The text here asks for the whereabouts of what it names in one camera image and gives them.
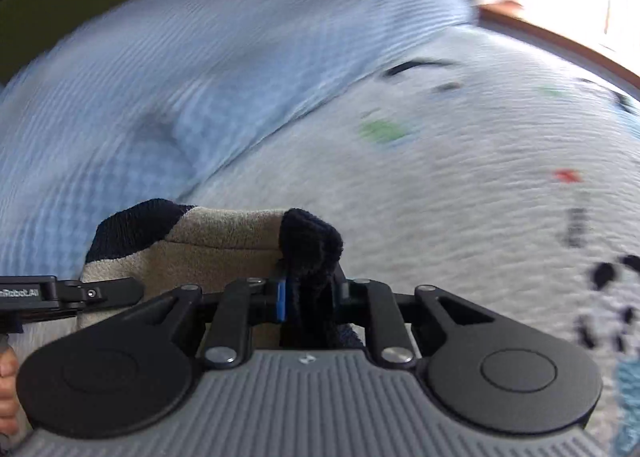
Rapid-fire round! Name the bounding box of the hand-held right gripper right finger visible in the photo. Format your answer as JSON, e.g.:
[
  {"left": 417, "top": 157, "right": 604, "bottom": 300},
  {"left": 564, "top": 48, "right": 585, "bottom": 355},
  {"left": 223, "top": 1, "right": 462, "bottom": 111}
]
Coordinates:
[{"left": 330, "top": 278, "right": 496, "bottom": 369}]

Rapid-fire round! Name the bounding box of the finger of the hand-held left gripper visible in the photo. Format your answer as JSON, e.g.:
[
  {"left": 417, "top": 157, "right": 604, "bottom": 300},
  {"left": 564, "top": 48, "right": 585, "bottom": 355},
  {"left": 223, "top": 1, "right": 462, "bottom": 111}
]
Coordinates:
[{"left": 56, "top": 277, "right": 146, "bottom": 314}]

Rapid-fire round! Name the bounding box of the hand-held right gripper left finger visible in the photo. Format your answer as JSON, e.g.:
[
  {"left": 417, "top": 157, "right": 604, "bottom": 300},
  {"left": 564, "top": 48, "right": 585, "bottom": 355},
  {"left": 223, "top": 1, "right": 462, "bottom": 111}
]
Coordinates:
[{"left": 135, "top": 278, "right": 289, "bottom": 371}]

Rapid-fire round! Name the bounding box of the cream teal knit sweater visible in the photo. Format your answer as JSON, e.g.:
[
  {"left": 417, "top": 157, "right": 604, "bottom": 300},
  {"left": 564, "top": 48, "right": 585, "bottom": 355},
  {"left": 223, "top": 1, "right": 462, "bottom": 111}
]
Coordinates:
[{"left": 82, "top": 198, "right": 366, "bottom": 353}]

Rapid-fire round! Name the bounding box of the person's left hand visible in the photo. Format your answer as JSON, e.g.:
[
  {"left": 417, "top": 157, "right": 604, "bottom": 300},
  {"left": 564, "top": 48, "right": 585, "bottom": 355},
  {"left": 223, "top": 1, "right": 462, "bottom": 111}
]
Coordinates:
[{"left": 0, "top": 351, "right": 21, "bottom": 438}]

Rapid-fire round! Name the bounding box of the white panda print bedspread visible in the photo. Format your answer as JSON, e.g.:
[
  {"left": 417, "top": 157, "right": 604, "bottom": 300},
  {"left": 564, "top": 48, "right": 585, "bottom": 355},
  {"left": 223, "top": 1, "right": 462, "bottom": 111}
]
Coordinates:
[{"left": 190, "top": 22, "right": 640, "bottom": 457}]

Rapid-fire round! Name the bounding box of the light blue dotted blanket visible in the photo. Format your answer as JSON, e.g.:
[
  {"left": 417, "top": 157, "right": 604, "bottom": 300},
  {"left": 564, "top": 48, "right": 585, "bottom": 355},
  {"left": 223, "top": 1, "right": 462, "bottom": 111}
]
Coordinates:
[{"left": 0, "top": 0, "right": 476, "bottom": 308}]

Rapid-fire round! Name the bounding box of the wooden window sill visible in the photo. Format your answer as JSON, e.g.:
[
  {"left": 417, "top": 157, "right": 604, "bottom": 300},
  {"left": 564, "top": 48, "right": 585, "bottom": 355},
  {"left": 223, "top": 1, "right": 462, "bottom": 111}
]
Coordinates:
[{"left": 477, "top": 4, "right": 640, "bottom": 103}]

